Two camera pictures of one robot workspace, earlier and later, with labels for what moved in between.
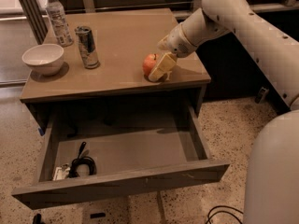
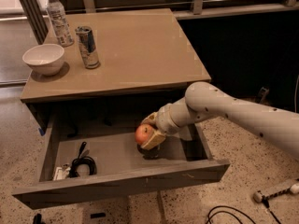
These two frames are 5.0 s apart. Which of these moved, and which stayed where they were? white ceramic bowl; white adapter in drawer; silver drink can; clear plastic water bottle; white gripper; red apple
Moved: white gripper; red apple
Stayed: white ceramic bowl; clear plastic water bottle; silver drink can; white adapter in drawer
